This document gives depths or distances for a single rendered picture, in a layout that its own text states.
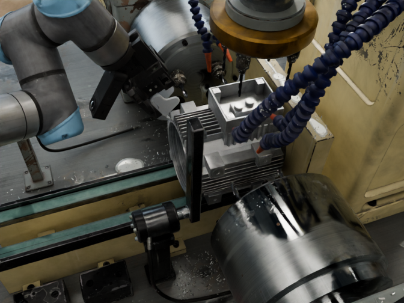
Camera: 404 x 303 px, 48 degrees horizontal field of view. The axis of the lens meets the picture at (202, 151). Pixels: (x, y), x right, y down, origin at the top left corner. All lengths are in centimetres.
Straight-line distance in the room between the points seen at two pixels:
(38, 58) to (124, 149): 56
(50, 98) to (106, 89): 12
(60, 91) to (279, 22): 36
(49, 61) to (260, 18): 34
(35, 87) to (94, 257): 43
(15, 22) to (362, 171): 69
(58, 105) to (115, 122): 60
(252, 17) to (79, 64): 93
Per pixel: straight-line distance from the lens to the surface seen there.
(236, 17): 74
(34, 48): 76
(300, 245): 68
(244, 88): 94
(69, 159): 127
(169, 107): 89
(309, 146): 86
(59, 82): 76
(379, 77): 87
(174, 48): 103
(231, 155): 89
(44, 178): 123
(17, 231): 108
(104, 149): 127
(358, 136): 94
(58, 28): 73
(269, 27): 73
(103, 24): 74
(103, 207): 106
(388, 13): 58
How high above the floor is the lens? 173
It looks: 48 degrees down
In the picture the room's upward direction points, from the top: 2 degrees clockwise
